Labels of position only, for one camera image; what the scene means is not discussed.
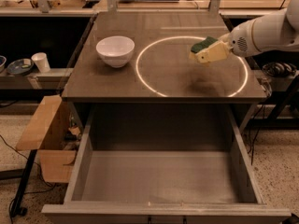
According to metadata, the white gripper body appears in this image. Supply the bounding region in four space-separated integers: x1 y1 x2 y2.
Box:
229 21 260 57

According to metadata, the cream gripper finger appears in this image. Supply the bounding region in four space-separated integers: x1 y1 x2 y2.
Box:
195 40 232 63
219 33 230 42

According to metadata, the green and yellow sponge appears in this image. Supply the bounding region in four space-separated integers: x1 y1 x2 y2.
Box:
189 36 217 59

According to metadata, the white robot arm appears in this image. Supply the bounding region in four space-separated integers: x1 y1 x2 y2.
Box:
190 0 299 63

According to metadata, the grey open top drawer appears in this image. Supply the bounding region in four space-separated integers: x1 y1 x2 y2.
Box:
42 104 291 224

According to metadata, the white ceramic bowl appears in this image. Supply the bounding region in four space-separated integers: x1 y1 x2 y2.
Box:
96 35 135 68

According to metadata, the white paper cup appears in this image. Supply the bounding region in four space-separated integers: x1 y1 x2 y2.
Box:
31 52 50 73

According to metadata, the cardboard box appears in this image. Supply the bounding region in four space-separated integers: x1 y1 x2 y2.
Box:
16 95 79 183

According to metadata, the dark blue plate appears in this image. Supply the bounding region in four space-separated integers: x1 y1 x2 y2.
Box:
7 59 34 76

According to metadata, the blue bowl at left edge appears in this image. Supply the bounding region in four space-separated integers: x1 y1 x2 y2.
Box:
0 55 7 73

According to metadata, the black table leg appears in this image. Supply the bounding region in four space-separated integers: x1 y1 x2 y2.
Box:
9 149 37 217

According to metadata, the coiled black cable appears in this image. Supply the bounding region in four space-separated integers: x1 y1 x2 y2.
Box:
262 61 297 78

